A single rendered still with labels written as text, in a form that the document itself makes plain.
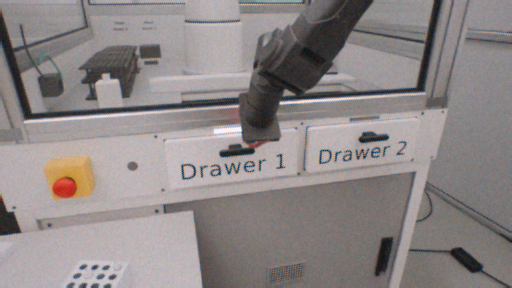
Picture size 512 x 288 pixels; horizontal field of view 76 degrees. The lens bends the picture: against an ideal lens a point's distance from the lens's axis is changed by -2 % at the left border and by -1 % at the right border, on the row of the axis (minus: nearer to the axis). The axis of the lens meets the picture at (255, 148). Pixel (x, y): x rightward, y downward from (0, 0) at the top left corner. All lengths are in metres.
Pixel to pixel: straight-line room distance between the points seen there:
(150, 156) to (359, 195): 0.55
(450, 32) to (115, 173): 0.80
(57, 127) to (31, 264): 0.25
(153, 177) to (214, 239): 0.24
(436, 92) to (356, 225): 0.41
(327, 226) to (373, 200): 0.15
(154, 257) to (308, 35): 0.47
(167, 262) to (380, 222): 0.63
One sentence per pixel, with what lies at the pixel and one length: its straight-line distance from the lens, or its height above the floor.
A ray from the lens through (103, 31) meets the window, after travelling 0.68.
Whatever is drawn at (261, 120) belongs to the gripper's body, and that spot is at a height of 1.00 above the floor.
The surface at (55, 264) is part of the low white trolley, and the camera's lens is 0.72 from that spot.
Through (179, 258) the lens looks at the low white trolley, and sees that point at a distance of 0.65.
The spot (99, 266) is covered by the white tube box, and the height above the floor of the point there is 0.80.
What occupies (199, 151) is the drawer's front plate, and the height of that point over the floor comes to 0.90.
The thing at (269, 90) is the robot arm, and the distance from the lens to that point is 0.51.
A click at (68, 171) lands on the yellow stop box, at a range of 0.71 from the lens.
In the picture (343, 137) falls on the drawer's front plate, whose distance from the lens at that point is 0.79.
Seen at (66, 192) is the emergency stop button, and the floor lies 0.87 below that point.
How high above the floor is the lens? 1.19
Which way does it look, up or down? 25 degrees down
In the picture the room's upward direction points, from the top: straight up
